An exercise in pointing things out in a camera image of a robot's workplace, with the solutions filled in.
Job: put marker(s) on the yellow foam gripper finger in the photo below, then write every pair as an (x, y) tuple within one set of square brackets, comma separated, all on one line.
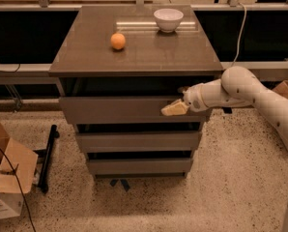
[(177, 107)]

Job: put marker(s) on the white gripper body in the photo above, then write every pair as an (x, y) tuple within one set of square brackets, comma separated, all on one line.
[(192, 99)]

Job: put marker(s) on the grey top drawer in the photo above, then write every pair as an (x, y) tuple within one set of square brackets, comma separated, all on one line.
[(123, 110)]

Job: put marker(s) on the grey drawer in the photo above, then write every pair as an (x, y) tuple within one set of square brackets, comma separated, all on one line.
[(138, 142), (123, 110), (139, 166)]

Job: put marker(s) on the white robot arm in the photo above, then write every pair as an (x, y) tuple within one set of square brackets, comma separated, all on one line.
[(241, 173)]

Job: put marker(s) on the grey drawer cabinet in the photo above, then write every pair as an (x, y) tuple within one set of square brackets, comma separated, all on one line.
[(152, 63)]

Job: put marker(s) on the grey middle drawer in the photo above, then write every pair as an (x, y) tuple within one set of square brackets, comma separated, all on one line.
[(138, 142)]

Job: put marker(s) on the grey bottom drawer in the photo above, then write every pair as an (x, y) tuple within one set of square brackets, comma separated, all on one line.
[(139, 166)]

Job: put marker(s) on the open cardboard box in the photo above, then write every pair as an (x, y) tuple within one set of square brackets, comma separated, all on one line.
[(17, 170)]

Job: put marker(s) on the white bowl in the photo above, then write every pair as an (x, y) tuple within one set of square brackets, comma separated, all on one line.
[(167, 19)]

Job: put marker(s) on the orange fruit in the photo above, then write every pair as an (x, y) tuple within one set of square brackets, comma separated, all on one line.
[(118, 41)]

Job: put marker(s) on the black metal stand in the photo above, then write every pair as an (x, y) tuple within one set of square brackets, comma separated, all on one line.
[(44, 156)]

